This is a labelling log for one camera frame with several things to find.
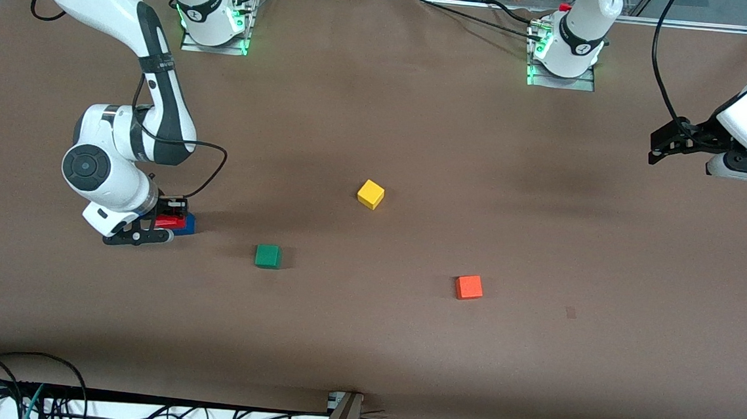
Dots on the brown table cover sheet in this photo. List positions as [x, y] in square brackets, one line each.
[364, 340]

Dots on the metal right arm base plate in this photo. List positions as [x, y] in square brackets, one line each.
[217, 46]

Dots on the orange wooden cube block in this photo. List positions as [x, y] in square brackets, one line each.
[468, 287]

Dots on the green wooden cube block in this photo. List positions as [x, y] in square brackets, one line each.
[267, 257]

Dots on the yellow wooden cube block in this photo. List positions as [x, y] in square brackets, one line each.
[370, 193]

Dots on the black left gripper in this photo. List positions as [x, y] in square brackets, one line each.
[699, 136]

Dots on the red wooden cube block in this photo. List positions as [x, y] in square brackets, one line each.
[166, 222]

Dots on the aluminium frame rail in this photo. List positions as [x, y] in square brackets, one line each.
[689, 24]

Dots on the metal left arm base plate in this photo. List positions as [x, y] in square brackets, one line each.
[563, 82]

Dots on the blue wooden cube block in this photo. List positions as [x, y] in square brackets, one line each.
[186, 225]

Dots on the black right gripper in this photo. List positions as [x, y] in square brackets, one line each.
[168, 209]

